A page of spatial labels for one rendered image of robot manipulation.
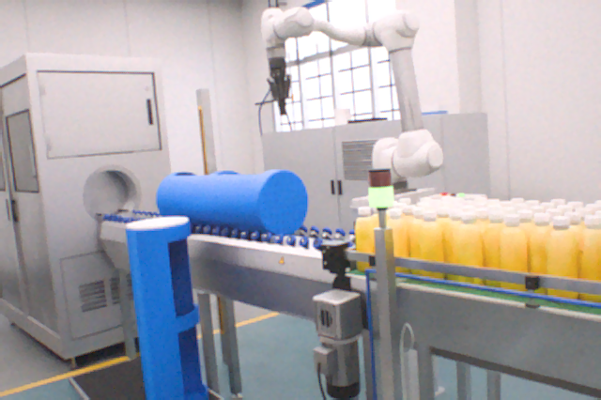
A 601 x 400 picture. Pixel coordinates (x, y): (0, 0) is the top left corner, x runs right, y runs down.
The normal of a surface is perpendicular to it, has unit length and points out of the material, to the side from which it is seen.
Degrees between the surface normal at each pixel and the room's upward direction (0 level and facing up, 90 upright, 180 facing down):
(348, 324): 90
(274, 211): 90
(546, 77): 90
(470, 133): 90
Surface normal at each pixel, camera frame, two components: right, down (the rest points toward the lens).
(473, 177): 0.59, 0.04
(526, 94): -0.80, 0.13
